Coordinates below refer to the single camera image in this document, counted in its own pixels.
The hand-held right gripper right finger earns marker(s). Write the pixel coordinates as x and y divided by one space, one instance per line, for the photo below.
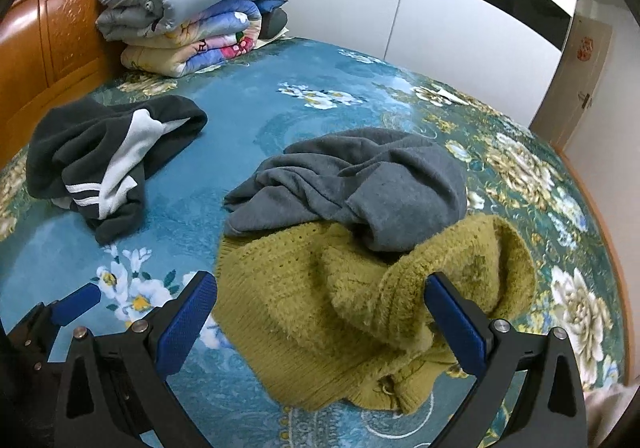
454 323

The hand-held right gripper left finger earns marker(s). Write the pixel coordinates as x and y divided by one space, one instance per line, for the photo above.
186 323

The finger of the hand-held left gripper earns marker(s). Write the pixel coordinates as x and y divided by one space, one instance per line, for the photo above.
75 304

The olive green knit sweater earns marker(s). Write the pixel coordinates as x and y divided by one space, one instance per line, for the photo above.
310 308

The grey fleece sweater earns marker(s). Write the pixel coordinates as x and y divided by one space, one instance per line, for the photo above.
360 178

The dark green white-striped sweatshirt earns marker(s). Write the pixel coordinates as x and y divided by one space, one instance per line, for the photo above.
90 153

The pink cloth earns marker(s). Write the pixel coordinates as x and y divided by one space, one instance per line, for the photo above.
607 413

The teal floral bed blanket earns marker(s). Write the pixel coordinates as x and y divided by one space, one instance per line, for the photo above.
240 93

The beige door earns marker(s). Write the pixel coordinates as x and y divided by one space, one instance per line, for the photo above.
565 98

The carved wooden headboard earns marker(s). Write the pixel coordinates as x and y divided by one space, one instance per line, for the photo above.
60 38

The stack of folded beige towels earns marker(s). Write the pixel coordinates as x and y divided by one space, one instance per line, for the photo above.
210 43

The red door decoration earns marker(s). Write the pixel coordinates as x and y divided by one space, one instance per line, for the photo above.
584 47

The dark grey pillow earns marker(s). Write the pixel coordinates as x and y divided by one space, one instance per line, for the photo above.
275 24

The blue pillow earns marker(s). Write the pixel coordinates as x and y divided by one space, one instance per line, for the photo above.
274 5

